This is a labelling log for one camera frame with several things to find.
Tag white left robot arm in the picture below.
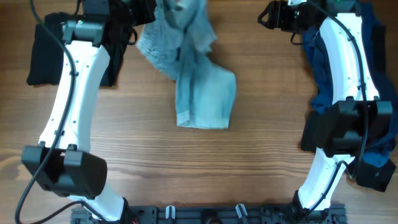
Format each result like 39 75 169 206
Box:
21 1 156 223

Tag dark blue garment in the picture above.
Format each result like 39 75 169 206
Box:
303 2 397 167

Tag light blue denim shorts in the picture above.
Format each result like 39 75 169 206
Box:
137 0 237 129

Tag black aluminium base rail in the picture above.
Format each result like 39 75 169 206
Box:
70 203 348 224

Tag folded black garment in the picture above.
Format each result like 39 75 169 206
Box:
26 11 130 88

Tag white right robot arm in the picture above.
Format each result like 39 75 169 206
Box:
257 1 397 214

